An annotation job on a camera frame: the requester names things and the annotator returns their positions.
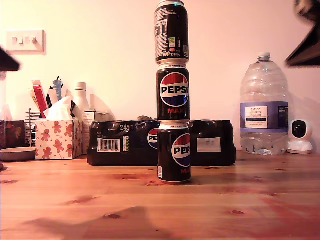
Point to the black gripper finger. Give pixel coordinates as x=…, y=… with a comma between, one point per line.
x=7, y=62
x=307, y=52

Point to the black Pepsi Max can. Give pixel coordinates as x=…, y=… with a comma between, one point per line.
x=171, y=32
x=173, y=152
x=172, y=92

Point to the shrink-wrapped Pepsi can pack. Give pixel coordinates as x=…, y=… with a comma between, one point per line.
x=110, y=132

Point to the cream sachet packet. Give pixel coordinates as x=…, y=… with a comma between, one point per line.
x=33, y=100

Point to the red sachet packet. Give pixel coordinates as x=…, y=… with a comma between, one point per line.
x=38, y=97

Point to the large clear water bottle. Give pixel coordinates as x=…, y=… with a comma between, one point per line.
x=263, y=87

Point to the blue packet with straws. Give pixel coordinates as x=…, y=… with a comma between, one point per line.
x=58, y=88

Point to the white striped sachet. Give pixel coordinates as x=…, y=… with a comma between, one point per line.
x=52, y=97

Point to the white paper tissue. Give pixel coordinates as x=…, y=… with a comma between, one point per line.
x=60, y=110

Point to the dark red patterned box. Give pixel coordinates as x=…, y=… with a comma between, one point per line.
x=15, y=134

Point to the white matte bottle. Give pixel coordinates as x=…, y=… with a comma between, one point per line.
x=80, y=100

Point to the gingerbread print tissue box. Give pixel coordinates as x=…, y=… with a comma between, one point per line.
x=50, y=140

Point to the grey round plate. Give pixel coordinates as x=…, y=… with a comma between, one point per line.
x=15, y=153

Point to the small white box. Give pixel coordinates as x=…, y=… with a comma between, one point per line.
x=85, y=130

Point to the torn cardboard box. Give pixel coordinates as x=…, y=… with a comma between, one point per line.
x=102, y=117

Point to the white wall light switch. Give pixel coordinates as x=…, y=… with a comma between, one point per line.
x=25, y=47

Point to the small white round camera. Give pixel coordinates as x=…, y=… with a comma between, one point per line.
x=300, y=147

